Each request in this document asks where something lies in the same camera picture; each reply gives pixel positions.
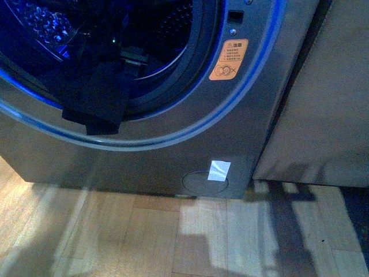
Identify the white paper sticker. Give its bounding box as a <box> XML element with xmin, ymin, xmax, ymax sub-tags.
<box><xmin>207</xmin><ymin>160</ymin><xmax>231</xmax><ymax>182</ymax></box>

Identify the orange warning sticker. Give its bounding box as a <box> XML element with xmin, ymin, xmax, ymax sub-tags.
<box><xmin>209</xmin><ymin>39</ymin><xmax>249</xmax><ymax>81</ymax></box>

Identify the dark navy knitted garment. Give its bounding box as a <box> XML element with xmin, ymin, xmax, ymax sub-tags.
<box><xmin>62</xmin><ymin>16</ymin><xmax>129</xmax><ymax>136</ymax></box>

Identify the beige leather sofa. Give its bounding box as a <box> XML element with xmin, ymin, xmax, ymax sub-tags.
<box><xmin>253</xmin><ymin>1</ymin><xmax>368</xmax><ymax>188</ymax></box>

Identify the grey front-load washing machine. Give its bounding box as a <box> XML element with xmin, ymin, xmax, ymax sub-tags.
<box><xmin>1</xmin><ymin>1</ymin><xmax>329</xmax><ymax>199</ymax></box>

